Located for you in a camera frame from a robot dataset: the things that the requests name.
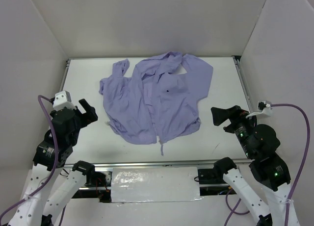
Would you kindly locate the lavender zip-up jacket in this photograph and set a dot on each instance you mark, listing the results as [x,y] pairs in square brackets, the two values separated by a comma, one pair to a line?
[159,102]

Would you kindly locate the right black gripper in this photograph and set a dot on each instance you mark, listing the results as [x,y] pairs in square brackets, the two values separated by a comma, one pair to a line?
[232,118]

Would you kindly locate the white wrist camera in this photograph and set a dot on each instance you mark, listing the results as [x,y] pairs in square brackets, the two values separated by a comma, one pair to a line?
[264,110]
[63,100]

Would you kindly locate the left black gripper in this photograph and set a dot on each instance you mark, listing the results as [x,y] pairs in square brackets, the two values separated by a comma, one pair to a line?
[82,114]

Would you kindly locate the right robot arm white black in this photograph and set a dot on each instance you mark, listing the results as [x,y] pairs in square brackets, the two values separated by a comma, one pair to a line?
[259,143]

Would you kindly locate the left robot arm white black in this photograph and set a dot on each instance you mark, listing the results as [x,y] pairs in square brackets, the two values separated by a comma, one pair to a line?
[39,206]

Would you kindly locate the silver foil tape panel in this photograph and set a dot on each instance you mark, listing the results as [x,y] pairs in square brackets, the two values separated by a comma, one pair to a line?
[166,184]

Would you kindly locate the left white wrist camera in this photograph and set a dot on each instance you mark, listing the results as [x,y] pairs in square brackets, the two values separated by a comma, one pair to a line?
[63,100]

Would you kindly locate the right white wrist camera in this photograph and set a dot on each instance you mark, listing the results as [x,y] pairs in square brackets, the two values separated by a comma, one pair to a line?
[264,110]

